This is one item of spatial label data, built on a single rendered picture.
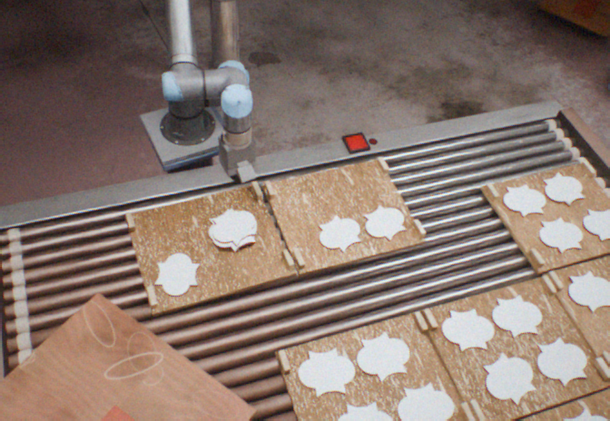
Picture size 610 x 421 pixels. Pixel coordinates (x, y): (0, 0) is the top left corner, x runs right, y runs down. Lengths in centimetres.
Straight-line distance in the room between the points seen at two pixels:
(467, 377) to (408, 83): 251
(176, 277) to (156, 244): 13
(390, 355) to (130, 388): 66
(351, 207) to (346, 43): 232
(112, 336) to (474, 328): 95
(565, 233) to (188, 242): 116
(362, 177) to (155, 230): 68
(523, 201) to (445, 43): 236
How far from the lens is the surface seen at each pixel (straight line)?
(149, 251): 187
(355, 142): 219
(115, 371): 159
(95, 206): 202
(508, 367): 181
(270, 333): 175
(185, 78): 168
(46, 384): 161
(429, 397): 171
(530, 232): 211
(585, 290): 204
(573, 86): 440
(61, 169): 341
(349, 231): 192
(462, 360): 179
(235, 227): 186
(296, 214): 195
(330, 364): 169
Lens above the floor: 246
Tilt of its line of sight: 49 degrees down
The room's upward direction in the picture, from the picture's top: 8 degrees clockwise
